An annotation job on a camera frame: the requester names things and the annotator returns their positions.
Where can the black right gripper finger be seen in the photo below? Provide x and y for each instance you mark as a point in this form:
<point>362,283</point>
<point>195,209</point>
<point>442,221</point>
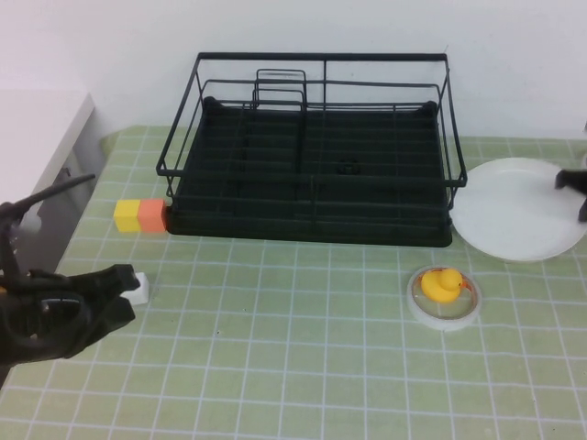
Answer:
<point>583,206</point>
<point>571,179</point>

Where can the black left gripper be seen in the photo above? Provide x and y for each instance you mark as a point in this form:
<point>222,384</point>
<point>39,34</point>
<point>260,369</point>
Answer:
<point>41,316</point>

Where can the white round plate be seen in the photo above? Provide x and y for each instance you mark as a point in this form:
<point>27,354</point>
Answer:
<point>509,206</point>

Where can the white cube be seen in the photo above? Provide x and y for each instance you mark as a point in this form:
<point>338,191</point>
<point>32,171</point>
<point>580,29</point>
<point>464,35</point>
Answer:
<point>142,289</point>

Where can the yellow cube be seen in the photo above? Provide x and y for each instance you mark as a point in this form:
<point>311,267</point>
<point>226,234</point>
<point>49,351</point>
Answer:
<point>126,215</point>

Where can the orange cube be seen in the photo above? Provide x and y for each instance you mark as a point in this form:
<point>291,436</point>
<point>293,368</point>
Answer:
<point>152,215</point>

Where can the yellow rubber duck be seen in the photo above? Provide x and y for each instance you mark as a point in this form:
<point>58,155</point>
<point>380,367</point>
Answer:
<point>439,285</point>

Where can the white side table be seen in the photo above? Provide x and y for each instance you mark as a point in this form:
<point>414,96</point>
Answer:
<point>41,133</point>

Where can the green checkered tablecloth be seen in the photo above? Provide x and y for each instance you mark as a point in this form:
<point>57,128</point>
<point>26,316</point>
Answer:
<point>293,357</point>

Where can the white tape roll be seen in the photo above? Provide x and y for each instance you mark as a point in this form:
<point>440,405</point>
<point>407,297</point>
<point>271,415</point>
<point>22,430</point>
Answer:
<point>422,313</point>

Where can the black plastic drip tray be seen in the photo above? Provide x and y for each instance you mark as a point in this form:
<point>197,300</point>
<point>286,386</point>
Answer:
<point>367,137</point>

